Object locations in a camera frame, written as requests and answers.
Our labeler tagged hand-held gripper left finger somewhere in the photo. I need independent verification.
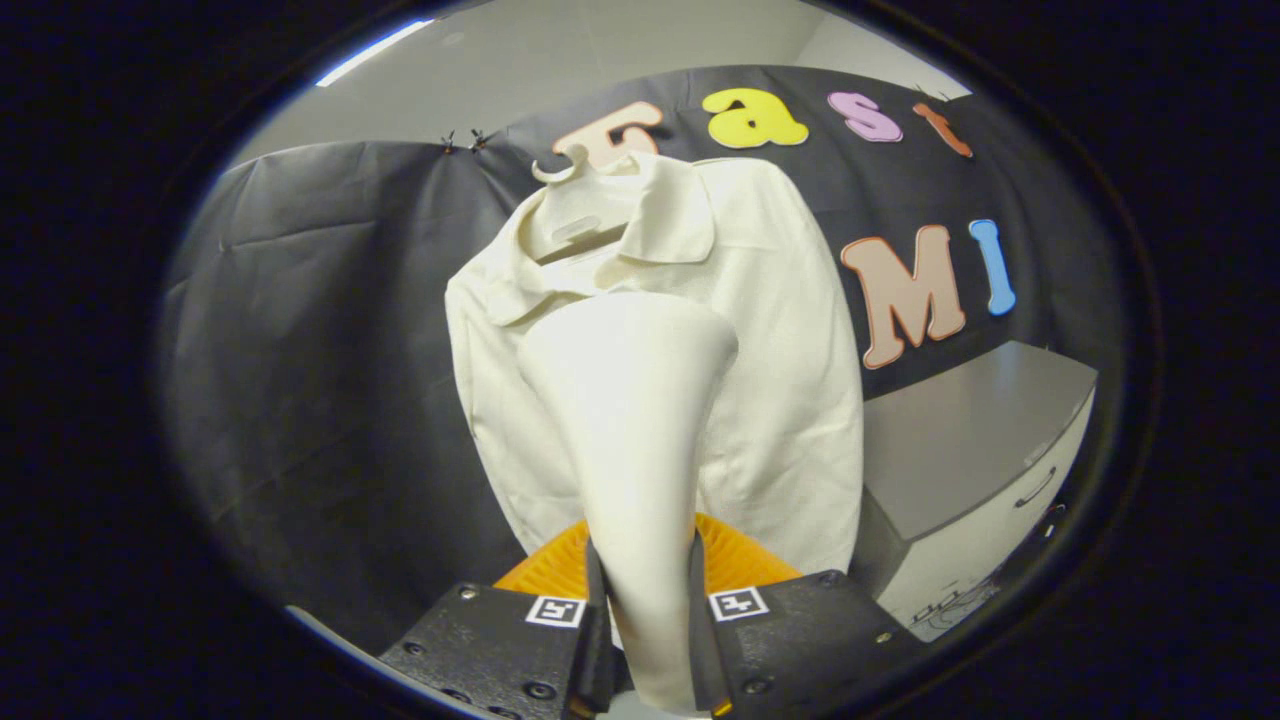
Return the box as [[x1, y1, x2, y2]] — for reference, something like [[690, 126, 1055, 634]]
[[378, 518, 616, 720]]

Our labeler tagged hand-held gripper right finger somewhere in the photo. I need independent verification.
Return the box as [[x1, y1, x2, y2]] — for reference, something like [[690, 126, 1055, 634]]
[[685, 512, 926, 719]]

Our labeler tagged white garment steamer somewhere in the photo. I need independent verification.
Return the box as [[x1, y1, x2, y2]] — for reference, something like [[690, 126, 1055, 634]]
[[518, 292, 739, 713]]

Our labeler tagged cream button-up shirt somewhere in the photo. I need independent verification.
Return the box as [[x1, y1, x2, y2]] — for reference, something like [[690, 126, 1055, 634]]
[[445, 150, 866, 581]]

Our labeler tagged grey-topped white cabinet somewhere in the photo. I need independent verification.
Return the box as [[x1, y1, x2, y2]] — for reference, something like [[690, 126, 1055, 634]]
[[850, 340, 1099, 641]]

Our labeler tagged black backdrop cloth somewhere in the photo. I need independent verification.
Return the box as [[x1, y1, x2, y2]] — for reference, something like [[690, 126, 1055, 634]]
[[160, 65, 1131, 656]]

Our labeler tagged cream plastic hanger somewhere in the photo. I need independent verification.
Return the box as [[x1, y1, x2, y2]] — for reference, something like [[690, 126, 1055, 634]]
[[530, 150, 643, 263]]

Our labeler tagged black drawer handle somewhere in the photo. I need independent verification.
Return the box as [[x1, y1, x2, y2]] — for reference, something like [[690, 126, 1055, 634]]
[[1014, 466, 1059, 509]]

